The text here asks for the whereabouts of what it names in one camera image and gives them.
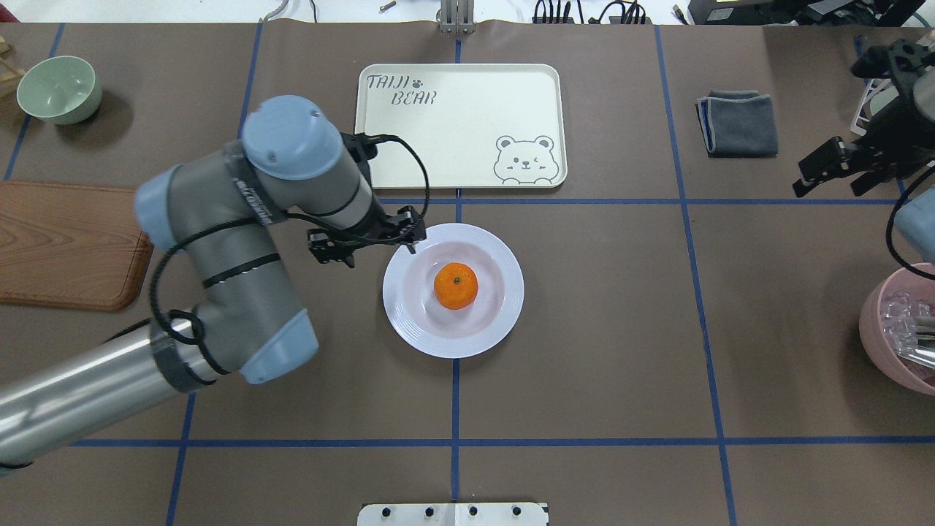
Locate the power strip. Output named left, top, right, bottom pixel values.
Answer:
left=525, top=1, right=652, bottom=26

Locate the aluminium frame post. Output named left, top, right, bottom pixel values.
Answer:
left=437, top=0, right=476, bottom=36

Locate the cream bear serving tray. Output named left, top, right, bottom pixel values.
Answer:
left=355, top=64, right=568, bottom=189

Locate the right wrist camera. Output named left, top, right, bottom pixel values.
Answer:
left=850, top=39, right=931, bottom=93

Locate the white round plate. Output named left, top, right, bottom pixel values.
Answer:
left=383, top=223, right=525, bottom=359

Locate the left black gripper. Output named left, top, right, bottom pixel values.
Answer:
left=307, top=206, right=427, bottom=267

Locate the green bowl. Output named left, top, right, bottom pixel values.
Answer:
left=16, top=56, right=103, bottom=126

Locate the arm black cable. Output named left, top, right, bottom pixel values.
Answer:
left=885, top=164, right=935, bottom=282
left=149, top=134, right=430, bottom=375

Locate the orange fruit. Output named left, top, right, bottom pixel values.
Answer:
left=433, top=262, right=480, bottom=310

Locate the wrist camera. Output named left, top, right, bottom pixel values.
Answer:
left=340, top=132, right=378, bottom=185
left=850, top=39, right=931, bottom=93

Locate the white cup rack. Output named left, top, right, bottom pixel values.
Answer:
left=850, top=79, right=898, bottom=137

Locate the metal scoop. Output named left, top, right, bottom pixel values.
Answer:
left=895, top=316, right=934, bottom=369

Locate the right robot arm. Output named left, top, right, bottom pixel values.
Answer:
left=793, top=39, right=934, bottom=279

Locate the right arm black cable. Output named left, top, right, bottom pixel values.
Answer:
left=885, top=164, right=935, bottom=282

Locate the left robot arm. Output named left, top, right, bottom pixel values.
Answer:
left=1, top=94, right=430, bottom=476

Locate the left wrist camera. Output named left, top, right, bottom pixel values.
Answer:
left=340, top=132, right=378, bottom=185

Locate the wooden tray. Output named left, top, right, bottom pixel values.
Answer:
left=1, top=180, right=153, bottom=312

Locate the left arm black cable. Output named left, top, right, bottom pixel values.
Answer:
left=149, top=134, right=430, bottom=375

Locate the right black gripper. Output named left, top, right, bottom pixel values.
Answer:
left=793, top=110, right=934, bottom=199

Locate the pink bowl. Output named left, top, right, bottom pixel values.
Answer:
left=858, top=269, right=934, bottom=397

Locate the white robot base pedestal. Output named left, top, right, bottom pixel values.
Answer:
left=356, top=502, right=550, bottom=525

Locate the folded grey cloth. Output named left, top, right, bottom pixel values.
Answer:
left=695, top=90, right=779, bottom=159

